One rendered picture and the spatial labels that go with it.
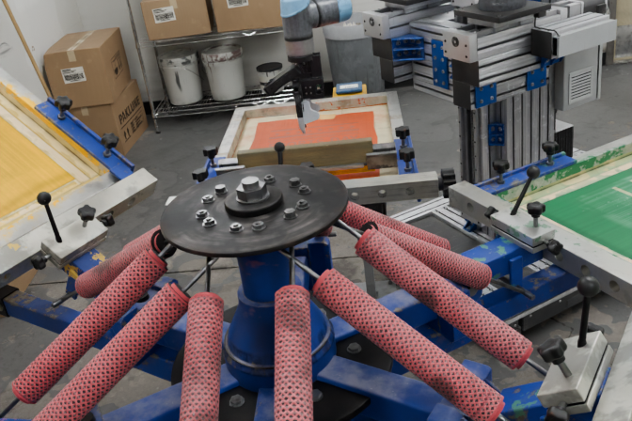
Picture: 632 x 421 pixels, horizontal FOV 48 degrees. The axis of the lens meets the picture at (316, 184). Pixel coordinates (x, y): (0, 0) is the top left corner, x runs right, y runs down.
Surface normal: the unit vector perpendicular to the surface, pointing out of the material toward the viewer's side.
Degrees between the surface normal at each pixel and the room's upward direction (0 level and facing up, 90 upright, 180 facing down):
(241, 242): 0
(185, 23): 91
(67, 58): 90
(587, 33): 90
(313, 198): 0
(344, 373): 0
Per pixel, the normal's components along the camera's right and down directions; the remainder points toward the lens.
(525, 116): 0.48, 0.32
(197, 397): 0.03, -0.56
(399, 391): -0.12, -0.90
